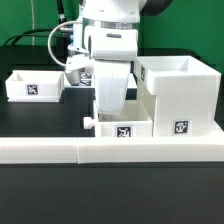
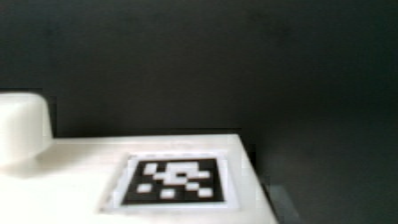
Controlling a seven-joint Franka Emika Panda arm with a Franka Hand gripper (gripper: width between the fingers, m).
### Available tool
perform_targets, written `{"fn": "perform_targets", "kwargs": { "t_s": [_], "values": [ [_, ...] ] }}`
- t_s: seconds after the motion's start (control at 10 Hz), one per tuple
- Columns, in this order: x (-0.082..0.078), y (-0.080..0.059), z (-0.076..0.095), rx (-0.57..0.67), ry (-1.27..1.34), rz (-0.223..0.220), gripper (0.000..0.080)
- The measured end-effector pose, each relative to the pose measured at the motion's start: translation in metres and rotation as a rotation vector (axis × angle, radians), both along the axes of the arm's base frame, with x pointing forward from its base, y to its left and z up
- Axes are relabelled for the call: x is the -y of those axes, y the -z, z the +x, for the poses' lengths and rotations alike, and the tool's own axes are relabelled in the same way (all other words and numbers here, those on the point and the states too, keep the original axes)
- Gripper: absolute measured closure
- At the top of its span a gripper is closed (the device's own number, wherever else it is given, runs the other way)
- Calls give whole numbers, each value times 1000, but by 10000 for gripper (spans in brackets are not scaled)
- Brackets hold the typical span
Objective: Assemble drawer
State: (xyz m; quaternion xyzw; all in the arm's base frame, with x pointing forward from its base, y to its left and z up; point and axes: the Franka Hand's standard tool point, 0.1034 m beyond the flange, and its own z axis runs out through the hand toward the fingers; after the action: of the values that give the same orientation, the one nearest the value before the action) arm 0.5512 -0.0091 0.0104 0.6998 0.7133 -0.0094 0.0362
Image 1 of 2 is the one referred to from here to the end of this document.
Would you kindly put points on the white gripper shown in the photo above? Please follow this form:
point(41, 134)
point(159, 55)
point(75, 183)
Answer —
point(111, 52)

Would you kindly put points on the white front drawer box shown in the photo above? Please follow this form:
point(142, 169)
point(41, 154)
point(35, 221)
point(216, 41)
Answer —
point(133, 121)

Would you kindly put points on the white drawer box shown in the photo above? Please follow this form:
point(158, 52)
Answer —
point(34, 86)
point(133, 121)

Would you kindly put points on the white drawer cabinet frame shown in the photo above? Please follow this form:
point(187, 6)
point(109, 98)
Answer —
point(179, 93)

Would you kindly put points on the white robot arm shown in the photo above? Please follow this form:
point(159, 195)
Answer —
point(117, 14)

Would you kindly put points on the white rear drawer box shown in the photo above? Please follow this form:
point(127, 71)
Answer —
point(34, 86)

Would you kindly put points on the white fiducial marker sheet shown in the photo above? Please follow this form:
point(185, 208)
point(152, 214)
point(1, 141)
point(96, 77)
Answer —
point(88, 81)

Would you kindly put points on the white L-shaped border wall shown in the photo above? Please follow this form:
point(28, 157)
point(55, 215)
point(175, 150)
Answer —
point(74, 150)

